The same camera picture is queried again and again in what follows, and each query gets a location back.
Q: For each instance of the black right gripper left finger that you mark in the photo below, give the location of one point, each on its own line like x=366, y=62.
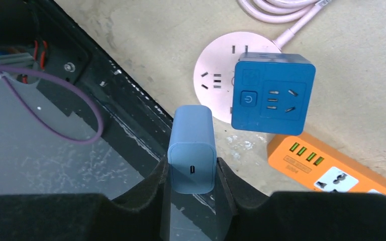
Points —
x=141, y=213

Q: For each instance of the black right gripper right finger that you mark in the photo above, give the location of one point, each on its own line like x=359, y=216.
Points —
x=244, y=213

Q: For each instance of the light blue USB charger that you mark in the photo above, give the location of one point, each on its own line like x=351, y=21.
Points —
x=192, y=154

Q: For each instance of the blue cube socket adapter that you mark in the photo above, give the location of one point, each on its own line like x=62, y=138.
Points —
x=272, y=92

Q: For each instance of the pink round socket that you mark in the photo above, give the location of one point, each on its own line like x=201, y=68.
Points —
x=213, y=76

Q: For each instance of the orange power strip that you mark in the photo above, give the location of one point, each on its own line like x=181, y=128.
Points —
x=320, y=167

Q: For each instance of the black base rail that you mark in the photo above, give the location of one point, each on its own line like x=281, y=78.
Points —
x=73, y=121

